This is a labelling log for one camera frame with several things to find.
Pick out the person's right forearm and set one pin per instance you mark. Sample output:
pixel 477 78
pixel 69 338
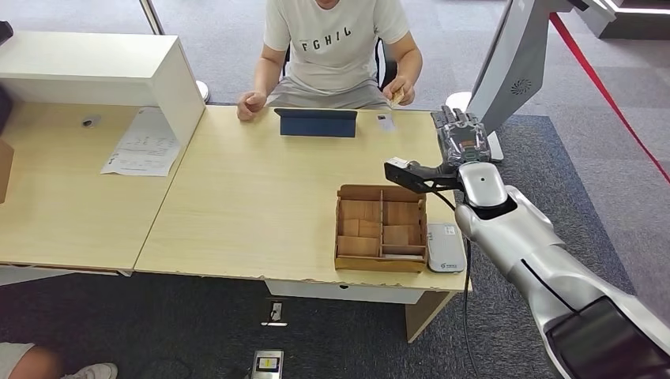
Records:
pixel 268 70

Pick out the black device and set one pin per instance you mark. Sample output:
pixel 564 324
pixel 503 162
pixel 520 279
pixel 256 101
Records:
pixel 4 32

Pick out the wooden desk leg panel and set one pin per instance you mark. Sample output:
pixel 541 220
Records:
pixel 424 319

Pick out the black office chair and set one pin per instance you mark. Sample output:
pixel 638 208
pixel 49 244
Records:
pixel 387 68

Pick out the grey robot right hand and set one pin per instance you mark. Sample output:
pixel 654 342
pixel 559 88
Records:
pixel 463 141

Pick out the blue tablet case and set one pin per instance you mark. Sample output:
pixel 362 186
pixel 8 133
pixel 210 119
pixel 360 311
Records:
pixel 314 126

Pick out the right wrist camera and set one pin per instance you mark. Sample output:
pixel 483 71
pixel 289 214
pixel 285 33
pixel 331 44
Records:
pixel 413 175

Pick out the white card reader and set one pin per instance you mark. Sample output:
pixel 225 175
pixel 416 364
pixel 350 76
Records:
pixel 446 251

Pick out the metal stanchion with round base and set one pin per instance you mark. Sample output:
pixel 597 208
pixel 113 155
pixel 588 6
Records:
pixel 456 100
pixel 152 15

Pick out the white ID card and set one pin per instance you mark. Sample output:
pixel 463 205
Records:
pixel 385 123

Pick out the printed paper sheet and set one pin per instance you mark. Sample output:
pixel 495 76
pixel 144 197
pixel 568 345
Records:
pixel 141 146

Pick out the silver floor device yellow label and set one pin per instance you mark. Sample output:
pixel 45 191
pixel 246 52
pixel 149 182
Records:
pixel 267 364

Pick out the person's right hand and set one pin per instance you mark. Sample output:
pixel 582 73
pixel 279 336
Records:
pixel 252 106

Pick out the person's left hand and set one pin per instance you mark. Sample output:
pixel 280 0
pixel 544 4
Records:
pixel 405 89

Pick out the person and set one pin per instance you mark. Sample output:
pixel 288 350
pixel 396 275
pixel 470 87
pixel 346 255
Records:
pixel 330 57

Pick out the brown cardboard box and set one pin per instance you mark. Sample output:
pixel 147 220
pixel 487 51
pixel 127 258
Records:
pixel 5 172

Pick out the floor power socket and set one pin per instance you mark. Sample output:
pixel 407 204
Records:
pixel 276 312

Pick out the white desk hutch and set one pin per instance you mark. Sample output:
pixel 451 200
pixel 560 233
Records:
pixel 104 57

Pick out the person's left forearm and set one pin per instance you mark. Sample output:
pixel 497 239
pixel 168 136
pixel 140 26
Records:
pixel 409 63

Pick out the dark round object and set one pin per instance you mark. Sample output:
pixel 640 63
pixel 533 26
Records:
pixel 4 110

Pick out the red barrier belt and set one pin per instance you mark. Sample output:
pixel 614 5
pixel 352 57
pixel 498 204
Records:
pixel 602 86

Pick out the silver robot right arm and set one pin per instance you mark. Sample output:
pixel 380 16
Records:
pixel 523 246

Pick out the wood pattern room key card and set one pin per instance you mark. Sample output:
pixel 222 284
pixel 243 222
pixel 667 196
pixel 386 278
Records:
pixel 398 98

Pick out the wooden compartment box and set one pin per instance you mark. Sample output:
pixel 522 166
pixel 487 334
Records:
pixel 361 235

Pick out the white kiosk display stand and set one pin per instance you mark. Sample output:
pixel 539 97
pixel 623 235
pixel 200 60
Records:
pixel 513 68

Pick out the person's leg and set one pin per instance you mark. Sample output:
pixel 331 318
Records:
pixel 31 363

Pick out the white display plinth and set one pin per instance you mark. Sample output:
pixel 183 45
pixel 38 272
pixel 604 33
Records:
pixel 602 21

